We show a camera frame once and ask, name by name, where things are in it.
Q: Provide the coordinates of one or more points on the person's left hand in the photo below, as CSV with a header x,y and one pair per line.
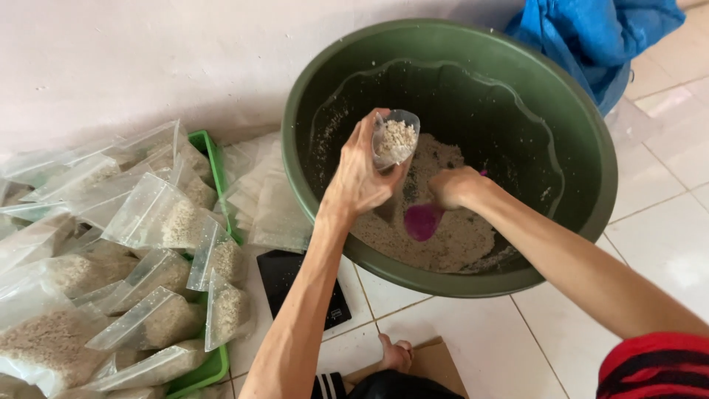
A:
x,y
357,172

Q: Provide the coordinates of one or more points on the person's right hand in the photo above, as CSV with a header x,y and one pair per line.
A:
x,y
457,187

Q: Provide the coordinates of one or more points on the person's right fingers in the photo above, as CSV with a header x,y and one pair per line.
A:
x,y
443,195

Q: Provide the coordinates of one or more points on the pink plastic scoop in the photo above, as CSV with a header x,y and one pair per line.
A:
x,y
422,221

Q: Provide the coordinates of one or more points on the clear plastic bag with grain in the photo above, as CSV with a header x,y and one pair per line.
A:
x,y
394,141

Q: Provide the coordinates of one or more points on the heap of pale grain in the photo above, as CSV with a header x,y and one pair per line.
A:
x,y
460,238

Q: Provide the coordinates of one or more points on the large green plastic basin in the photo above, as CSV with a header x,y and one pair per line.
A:
x,y
576,138

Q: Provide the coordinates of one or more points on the person's bare foot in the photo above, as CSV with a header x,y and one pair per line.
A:
x,y
396,354

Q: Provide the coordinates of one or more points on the brown cardboard piece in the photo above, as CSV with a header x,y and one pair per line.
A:
x,y
437,366

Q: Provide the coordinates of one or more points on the stack of empty clear bags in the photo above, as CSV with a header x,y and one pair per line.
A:
x,y
271,205

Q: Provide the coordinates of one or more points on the black digital scale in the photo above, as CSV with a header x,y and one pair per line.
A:
x,y
282,277

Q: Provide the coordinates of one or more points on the black shorts with white stripes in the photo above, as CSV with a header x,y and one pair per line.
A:
x,y
399,388

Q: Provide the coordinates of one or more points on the blue plastic sack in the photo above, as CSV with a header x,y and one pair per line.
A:
x,y
587,39

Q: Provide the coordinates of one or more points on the red black striped sleeve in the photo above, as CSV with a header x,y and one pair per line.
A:
x,y
659,366

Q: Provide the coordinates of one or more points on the green plastic tray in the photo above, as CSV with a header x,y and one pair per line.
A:
x,y
213,366

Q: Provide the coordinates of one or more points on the pile of filled clear bags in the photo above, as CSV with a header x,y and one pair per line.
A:
x,y
111,266

